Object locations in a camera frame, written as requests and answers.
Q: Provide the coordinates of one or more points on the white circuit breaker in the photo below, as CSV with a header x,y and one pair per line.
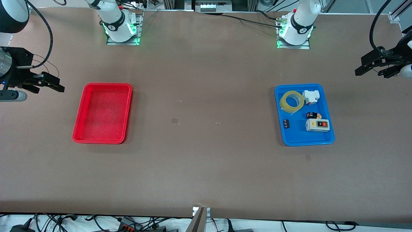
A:
x,y
311,96

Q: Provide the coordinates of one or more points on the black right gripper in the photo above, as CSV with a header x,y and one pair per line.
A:
x,y
18,66

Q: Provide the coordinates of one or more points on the aluminium frame rack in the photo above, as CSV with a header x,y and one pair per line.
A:
x,y
244,4

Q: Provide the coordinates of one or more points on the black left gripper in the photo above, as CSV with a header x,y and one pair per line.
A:
x,y
383,58

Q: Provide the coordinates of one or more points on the metal table corner bracket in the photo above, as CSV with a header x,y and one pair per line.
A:
x,y
394,17

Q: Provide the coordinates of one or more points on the yellow tape roll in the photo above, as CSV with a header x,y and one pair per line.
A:
x,y
283,103

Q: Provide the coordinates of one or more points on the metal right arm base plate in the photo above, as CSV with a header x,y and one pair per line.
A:
x,y
111,42

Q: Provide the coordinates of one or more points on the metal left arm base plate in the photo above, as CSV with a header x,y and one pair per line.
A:
x,y
305,46

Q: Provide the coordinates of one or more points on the orange black connector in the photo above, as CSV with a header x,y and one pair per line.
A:
x,y
128,224

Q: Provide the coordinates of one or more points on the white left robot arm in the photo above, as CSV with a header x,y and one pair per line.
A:
x,y
299,30

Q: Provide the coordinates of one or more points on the small black component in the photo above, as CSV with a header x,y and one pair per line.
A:
x,y
286,124

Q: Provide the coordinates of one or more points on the blue plastic tray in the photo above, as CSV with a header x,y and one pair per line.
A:
x,y
297,129

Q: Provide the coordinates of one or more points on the grey switch box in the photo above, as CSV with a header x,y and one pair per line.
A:
x,y
317,125

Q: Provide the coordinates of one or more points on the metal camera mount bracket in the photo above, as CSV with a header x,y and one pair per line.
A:
x,y
199,222

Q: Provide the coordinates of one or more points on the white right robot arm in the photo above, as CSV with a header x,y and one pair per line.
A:
x,y
116,29

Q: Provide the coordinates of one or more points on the red plastic tray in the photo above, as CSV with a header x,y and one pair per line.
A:
x,y
103,112

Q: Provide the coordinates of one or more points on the black power adapter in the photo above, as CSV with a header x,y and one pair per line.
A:
x,y
22,227

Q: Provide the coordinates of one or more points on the black red push button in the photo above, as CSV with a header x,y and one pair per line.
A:
x,y
313,115

